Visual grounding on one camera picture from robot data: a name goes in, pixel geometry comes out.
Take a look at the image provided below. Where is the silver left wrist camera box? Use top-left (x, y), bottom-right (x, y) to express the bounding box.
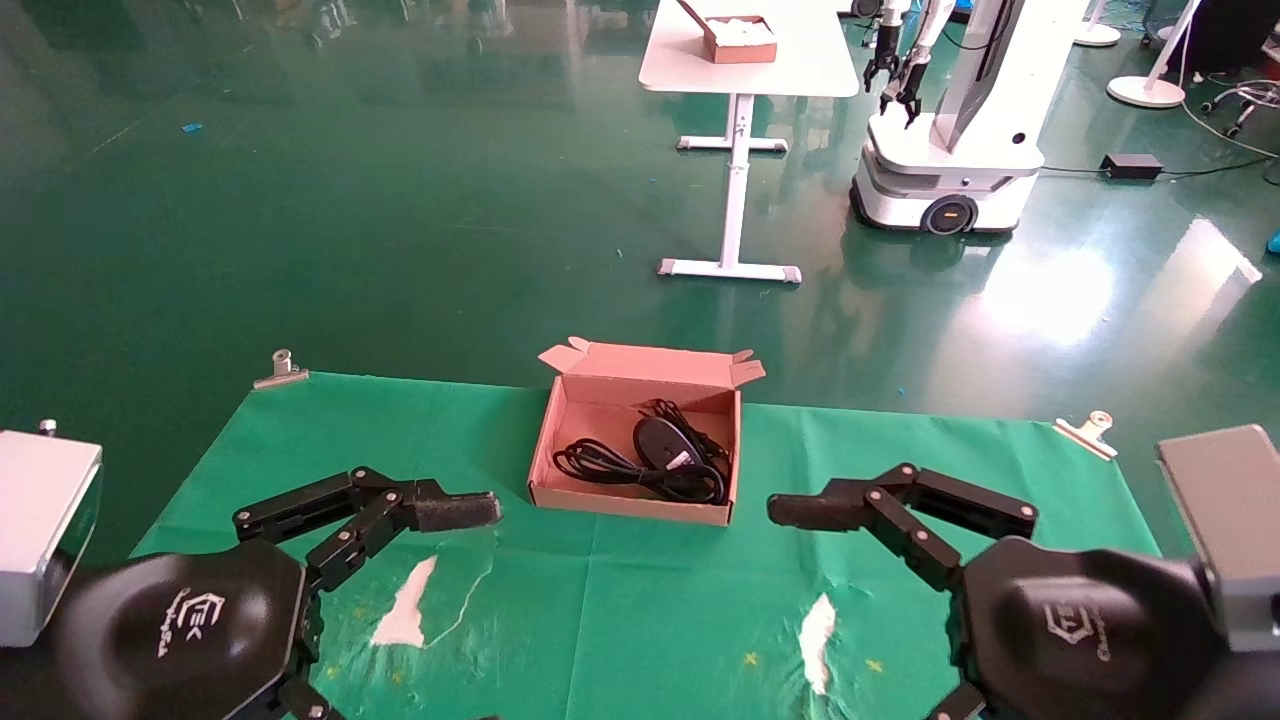
top-left (0, 420), bottom-right (105, 650)

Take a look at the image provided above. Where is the green tablecloth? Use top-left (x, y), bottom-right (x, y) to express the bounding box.
top-left (130, 371), bottom-right (1166, 720)

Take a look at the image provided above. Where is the office chair wheel base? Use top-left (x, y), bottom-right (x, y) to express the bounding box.
top-left (1203, 78), bottom-right (1280, 140)

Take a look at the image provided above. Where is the white round stand base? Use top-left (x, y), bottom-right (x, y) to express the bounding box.
top-left (1074, 0), bottom-right (1124, 48)
top-left (1106, 0), bottom-right (1203, 109)

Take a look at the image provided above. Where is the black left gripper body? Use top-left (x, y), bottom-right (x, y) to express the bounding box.
top-left (55, 538), bottom-right (323, 720)

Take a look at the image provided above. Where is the open brown cardboard box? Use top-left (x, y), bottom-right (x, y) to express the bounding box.
top-left (527, 337), bottom-right (767, 527)

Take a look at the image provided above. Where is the black background robot gripper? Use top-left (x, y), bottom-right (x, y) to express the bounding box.
top-left (879, 52), bottom-right (932, 130)
top-left (863, 36), bottom-right (903, 95)

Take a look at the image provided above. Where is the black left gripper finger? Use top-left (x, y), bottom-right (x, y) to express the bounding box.
top-left (231, 465), bottom-right (503, 593)
top-left (278, 676), bottom-right (336, 720)

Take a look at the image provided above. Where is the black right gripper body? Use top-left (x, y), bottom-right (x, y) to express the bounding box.
top-left (948, 536), bottom-right (1229, 720)

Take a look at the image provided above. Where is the black power adapter brick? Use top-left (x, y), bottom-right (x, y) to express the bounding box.
top-left (1100, 151), bottom-right (1165, 182)

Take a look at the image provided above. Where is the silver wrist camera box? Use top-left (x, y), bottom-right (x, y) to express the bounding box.
top-left (1156, 424), bottom-right (1280, 653)
top-left (0, 420), bottom-right (105, 650)

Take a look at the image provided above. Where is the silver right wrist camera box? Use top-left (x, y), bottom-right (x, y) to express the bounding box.
top-left (1156, 424), bottom-right (1280, 653)

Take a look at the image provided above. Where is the white wheeled background robot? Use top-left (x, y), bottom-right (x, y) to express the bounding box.
top-left (850, 0), bottom-right (1093, 237)

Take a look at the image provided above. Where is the white pedestal table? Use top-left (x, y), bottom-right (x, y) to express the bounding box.
top-left (639, 0), bottom-right (862, 286)

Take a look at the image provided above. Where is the black wired computer mouse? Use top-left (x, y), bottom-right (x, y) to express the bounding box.
top-left (632, 398), bottom-right (737, 479)

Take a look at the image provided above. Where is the black power cable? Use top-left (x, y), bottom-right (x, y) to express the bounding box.
top-left (552, 437), bottom-right (727, 505)

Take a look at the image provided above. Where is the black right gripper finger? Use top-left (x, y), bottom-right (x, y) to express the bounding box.
top-left (766, 462), bottom-right (1040, 593)
top-left (924, 684), bottom-right (989, 720)

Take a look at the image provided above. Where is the small cardboard box white filling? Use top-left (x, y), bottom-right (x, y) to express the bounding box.
top-left (677, 0), bottom-right (780, 65)

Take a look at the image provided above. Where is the black floor cable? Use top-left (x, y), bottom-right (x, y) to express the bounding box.
top-left (1040, 98), bottom-right (1280, 185)

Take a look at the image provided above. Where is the silver binder clip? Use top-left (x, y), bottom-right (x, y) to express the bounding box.
top-left (253, 349), bottom-right (310, 390)
top-left (1054, 409), bottom-right (1119, 462)

